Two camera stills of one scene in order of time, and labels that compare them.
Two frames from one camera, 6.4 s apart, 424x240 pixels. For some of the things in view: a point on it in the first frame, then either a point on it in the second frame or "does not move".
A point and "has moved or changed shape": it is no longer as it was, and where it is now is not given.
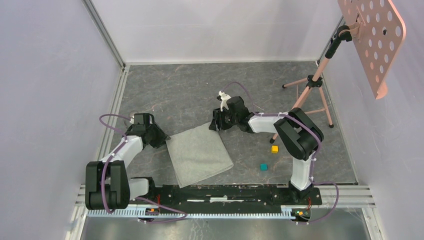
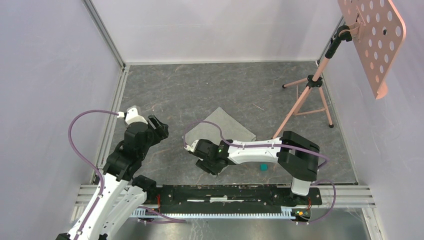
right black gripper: [216, 124] -> [203, 164]
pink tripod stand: [315, 80] does not move
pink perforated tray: [383, 32] does not move
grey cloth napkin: [197, 154] has moved or changed shape
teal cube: [264, 167] does not move
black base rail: [216, 198] does not move
